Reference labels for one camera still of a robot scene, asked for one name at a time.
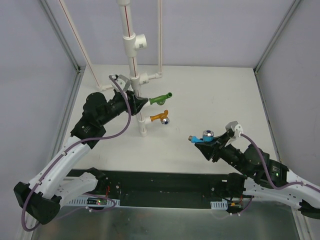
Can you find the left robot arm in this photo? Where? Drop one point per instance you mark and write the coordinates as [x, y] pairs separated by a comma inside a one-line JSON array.
[[45, 194]]

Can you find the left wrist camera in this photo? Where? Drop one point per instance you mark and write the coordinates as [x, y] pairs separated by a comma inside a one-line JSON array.
[[120, 82]]

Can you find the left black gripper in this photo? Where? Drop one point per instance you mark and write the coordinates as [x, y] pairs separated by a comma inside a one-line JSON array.
[[133, 105]]

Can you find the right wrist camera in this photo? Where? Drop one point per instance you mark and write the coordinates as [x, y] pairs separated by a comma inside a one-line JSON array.
[[234, 131]]

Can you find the left aluminium frame post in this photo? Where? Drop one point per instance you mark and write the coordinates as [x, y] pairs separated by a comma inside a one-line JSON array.
[[59, 34]]

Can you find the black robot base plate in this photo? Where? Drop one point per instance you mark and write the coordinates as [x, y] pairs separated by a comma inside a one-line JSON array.
[[169, 190]]

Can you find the white cable duct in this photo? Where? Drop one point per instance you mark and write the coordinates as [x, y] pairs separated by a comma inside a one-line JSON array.
[[219, 205], [93, 202]]

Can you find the right white cable duct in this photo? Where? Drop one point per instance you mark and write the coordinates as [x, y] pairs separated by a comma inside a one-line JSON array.
[[219, 205]]

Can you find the orange water faucet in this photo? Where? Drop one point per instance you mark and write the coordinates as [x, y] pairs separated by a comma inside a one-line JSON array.
[[162, 117]]

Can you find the blue water faucet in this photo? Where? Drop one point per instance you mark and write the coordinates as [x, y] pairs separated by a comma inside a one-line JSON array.
[[207, 136]]

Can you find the aluminium frame post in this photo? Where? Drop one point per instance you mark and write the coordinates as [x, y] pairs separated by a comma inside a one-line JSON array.
[[59, 34], [277, 34]]

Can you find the right aluminium frame post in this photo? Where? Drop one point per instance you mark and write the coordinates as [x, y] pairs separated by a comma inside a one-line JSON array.
[[277, 34]]

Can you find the green water faucet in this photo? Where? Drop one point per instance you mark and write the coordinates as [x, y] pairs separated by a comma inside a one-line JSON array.
[[161, 99]]

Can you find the left white cable duct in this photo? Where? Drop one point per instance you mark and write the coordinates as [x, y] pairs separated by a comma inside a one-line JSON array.
[[93, 202]]

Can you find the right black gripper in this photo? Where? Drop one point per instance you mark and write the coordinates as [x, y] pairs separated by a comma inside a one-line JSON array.
[[217, 150]]

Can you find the white PVC pipe stand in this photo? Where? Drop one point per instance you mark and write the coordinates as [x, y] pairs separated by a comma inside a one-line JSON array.
[[132, 44]]

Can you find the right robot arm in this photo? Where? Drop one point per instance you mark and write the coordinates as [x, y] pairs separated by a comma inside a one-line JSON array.
[[261, 176]]

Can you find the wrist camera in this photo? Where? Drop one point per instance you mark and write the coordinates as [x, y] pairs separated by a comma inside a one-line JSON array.
[[120, 82], [234, 131]]

